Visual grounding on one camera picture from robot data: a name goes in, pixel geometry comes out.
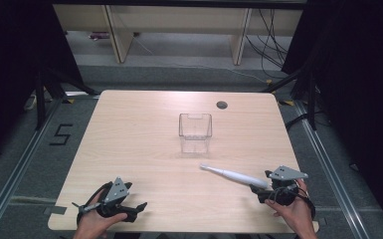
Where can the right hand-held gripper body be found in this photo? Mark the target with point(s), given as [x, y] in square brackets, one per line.
[285, 174]

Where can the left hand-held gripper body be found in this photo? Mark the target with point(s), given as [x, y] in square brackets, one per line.
[115, 191]

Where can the white electric toothbrush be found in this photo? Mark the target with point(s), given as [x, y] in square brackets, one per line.
[235, 176]

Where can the light wooden shelf unit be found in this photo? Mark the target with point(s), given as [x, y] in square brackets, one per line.
[179, 21]

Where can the black curtain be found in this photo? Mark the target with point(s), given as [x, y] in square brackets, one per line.
[361, 83]
[10, 66]

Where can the black metal stand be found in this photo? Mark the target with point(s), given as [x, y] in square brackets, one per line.
[40, 99]
[311, 99]

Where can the clear plastic container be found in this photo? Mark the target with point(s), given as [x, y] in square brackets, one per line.
[195, 132]

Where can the person's right hand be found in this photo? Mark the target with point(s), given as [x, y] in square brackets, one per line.
[296, 214]

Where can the aluminium floor rail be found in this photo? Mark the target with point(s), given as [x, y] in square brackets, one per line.
[328, 166]
[16, 172]

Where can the person's left hand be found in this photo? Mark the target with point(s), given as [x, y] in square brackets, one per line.
[94, 221]

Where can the yellow floor tape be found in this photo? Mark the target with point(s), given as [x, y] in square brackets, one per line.
[287, 103]
[70, 101]

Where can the small pink object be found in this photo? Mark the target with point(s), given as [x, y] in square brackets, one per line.
[98, 35]

